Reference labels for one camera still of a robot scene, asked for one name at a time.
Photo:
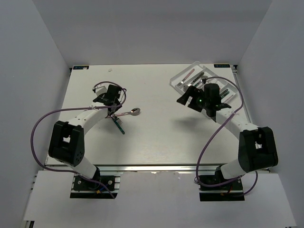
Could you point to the pink handled fork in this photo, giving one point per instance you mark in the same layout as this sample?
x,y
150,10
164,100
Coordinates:
x,y
185,78

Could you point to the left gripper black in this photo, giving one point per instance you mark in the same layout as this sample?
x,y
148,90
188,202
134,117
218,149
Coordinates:
x,y
118,103

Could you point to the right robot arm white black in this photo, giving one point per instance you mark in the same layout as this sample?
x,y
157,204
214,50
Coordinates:
x,y
256,145

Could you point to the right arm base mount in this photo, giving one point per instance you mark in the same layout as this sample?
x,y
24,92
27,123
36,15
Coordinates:
x,y
232,191

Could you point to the black handled fork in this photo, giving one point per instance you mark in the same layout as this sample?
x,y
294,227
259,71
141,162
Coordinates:
x,y
113,109

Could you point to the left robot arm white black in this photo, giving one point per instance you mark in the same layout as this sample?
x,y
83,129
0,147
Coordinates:
x,y
67,144

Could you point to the teal handled fork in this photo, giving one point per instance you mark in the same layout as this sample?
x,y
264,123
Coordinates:
x,y
118,123

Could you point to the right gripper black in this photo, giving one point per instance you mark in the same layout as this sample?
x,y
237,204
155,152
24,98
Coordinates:
x,y
191,90

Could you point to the pink handled spoon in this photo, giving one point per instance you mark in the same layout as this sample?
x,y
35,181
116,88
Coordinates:
x,y
133,112

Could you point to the black handled spoon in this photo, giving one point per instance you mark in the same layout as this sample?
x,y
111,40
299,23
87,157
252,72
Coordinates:
x,y
196,81

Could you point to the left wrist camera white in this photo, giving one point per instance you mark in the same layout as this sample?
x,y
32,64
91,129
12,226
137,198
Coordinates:
x,y
99,90

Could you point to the white cutlery tray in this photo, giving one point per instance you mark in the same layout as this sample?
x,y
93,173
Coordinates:
x,y
215,73

